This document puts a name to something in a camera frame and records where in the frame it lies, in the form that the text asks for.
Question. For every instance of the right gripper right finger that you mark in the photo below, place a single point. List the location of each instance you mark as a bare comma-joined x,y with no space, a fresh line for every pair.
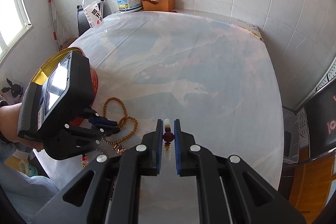
229,190

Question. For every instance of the black chair right side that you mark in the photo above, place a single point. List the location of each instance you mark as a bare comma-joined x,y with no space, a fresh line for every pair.
320,116

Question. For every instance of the black chair left side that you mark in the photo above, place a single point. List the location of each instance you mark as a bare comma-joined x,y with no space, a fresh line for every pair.
82,22

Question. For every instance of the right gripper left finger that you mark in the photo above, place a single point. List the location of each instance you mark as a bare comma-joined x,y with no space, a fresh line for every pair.
107,191

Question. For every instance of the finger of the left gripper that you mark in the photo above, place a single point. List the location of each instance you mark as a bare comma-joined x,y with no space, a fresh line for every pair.
95,119
93,132

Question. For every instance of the cardboard box on floor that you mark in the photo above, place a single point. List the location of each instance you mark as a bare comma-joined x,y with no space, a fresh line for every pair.
67,43

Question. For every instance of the clear plastic water bottle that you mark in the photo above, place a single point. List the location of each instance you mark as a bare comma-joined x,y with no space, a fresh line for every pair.
94,17

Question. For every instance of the wooden glass door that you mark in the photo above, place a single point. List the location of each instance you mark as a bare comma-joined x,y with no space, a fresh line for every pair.
313,185

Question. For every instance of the person's left hand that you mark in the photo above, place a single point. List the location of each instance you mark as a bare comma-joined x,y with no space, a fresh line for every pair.
9,126

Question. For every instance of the window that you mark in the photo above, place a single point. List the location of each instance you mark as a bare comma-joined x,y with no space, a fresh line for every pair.
15,23

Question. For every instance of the white tablecloth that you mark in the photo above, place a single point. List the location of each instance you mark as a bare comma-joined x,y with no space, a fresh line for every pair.
215,77

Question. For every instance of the rose gold wristwatch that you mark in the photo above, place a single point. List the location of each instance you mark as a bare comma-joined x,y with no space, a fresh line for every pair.
118,148

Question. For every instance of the round gold red tin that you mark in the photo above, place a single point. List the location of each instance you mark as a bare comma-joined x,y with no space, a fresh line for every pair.
69,85

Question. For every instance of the black chair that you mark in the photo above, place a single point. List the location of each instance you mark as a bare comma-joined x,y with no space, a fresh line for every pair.
82,22
320,116

